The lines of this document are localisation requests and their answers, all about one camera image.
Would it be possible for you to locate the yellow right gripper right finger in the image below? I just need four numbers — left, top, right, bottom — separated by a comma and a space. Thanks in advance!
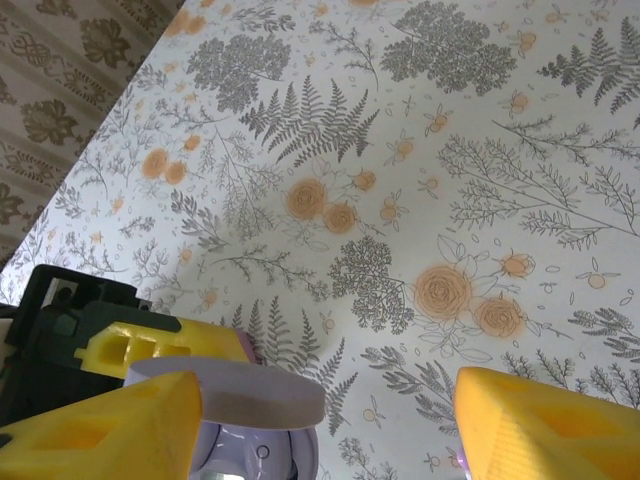
457, 366, 640, 480

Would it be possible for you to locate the lavender earbud charging case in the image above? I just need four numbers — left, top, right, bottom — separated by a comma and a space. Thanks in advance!
122, 354, 325, 480

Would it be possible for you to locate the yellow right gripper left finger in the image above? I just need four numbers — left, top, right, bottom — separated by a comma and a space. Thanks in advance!
0, 371, 204, 480

